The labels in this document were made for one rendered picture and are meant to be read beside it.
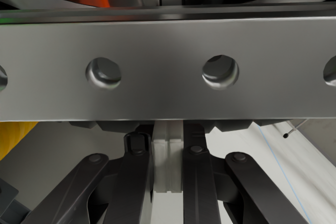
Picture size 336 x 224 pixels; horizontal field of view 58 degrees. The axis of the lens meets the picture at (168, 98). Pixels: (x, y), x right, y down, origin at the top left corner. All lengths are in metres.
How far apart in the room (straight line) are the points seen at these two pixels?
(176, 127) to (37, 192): 0.87
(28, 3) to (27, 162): 0.86
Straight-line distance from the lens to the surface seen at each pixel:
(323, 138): 11.87
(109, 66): 0.16
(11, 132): 0.27
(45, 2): 0.21
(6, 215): 0.73
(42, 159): 1.09
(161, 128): 0.15
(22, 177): 1.01
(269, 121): 0.23
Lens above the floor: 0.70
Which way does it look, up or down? 17 degrees down
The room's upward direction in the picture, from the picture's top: 46 degrees clockwise
